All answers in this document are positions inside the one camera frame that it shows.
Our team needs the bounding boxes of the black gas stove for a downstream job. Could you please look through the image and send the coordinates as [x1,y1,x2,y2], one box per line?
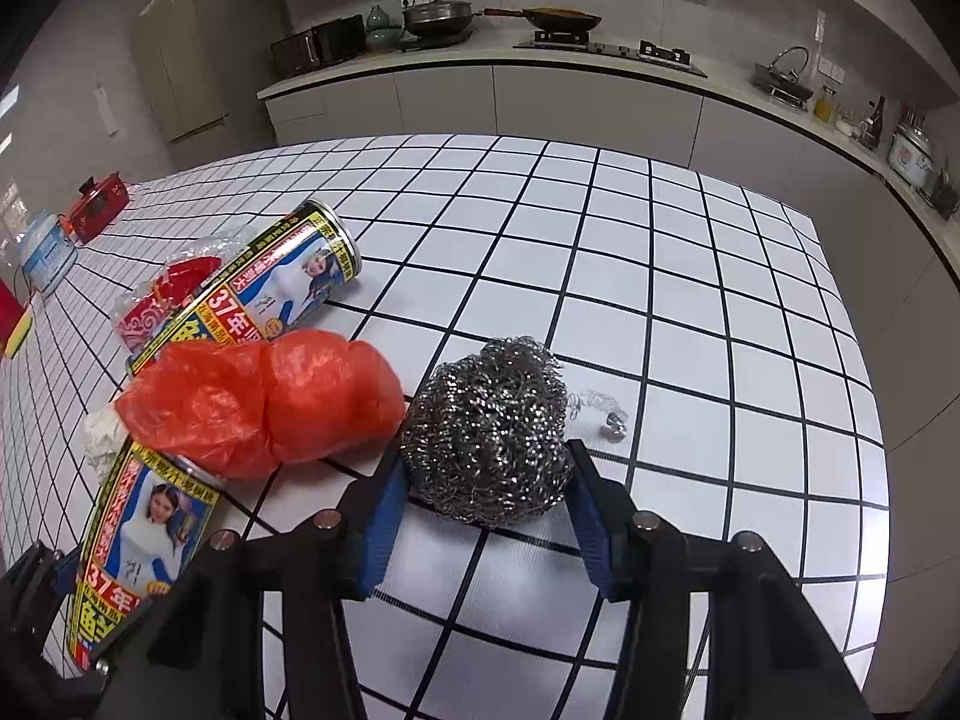
[514,30,708,77]

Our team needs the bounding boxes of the yellow printed can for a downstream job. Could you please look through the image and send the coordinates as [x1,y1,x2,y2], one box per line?
[66,441,222,676]
[126,199,364,376]

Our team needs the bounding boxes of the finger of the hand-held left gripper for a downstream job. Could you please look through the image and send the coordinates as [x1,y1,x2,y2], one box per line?
[0,540,82,627]

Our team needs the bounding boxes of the small clear plastic scrap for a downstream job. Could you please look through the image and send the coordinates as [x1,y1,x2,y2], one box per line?
[566,388,620,421]

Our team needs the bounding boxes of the small yellow sponge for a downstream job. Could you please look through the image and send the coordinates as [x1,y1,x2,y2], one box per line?
[2,303,35,359]

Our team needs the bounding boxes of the white tub with blue label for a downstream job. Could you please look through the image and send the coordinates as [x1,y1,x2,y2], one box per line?
[19,211,78,295]

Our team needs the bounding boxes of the green ceramic jar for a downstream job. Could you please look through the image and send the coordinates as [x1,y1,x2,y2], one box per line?
[364,4,404,53]

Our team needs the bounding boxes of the white rice cooker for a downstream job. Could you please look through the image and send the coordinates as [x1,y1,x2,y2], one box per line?
[889,125,937,192]

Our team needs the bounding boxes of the beige refrigerator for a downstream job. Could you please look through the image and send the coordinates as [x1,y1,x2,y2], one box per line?
[133,0,282,143]

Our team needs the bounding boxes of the red plastic bag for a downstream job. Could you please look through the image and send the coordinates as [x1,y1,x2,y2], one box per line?
[115,328,406,482]

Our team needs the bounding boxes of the grey pot with lid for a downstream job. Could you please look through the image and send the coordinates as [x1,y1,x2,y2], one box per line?
[400,0,483,38]

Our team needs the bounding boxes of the black microwave oven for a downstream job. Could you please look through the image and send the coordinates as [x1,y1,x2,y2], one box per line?
[271,14,367,78]

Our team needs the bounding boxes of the crumpled white tissue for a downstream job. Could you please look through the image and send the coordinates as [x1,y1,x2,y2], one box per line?
[81,409,134,479]

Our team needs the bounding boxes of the steel pot with hoop handle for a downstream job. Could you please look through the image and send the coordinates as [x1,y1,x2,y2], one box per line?
[752,46,815,112]

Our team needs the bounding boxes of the black utensil holder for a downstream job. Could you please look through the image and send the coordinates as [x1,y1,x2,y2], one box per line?
[930,165,960,215]

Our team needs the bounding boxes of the clear wrapper with red pattern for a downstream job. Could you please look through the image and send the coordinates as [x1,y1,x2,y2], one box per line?
[111,229,252,353]

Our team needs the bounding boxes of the small red pot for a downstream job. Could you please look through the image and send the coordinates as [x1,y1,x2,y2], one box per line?
[62,172,130,243]

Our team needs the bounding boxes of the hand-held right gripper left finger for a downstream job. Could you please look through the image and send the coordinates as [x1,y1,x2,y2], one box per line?
[94,454,410,720]

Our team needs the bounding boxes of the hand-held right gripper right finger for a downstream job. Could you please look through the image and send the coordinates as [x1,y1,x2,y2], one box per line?
[566,439,878,720]

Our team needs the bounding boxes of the steel wool scourer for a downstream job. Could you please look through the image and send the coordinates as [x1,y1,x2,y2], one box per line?
[400,337,575,527]

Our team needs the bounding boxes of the wok with long handle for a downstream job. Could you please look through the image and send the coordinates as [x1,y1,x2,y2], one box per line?
[484,6,603,32]

